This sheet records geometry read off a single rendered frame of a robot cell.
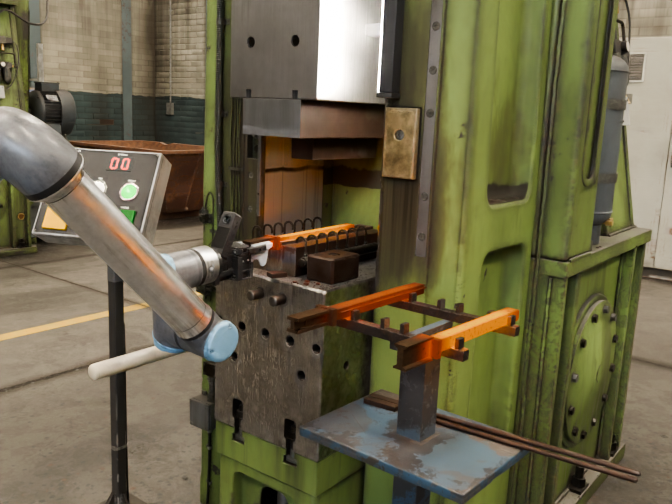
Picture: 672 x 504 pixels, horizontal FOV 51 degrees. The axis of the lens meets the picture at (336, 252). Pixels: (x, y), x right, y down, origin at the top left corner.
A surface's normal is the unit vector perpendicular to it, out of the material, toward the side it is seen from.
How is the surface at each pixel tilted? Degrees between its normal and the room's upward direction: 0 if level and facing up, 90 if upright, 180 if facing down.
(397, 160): 90
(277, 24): 90
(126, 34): 90
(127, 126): 90
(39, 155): 74
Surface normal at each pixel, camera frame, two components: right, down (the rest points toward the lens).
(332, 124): 0.79, 0.15
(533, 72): -0.51, 0.15
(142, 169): -0.17, -0.33
